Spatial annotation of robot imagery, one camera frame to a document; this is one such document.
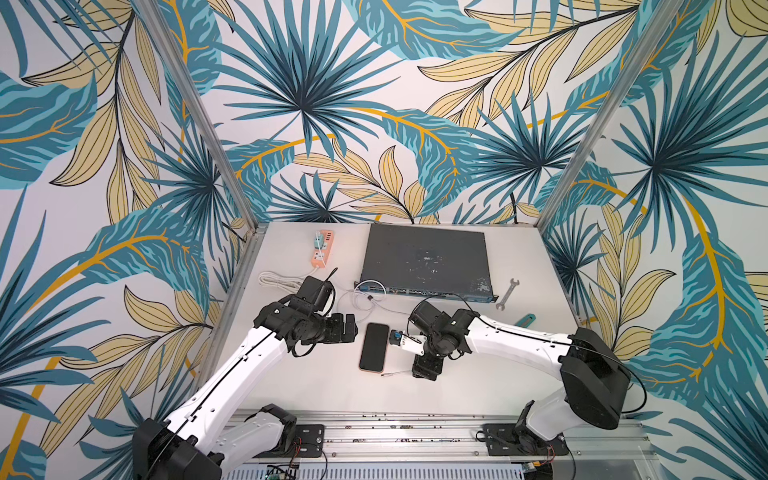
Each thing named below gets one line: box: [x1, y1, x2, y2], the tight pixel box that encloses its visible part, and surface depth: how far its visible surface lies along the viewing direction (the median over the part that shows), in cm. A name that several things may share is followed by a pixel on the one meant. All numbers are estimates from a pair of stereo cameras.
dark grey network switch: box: [354, 223, 499, 302], surface depth 106 cm
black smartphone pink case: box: [358, 322, 389, 373], surface depth 90 cm
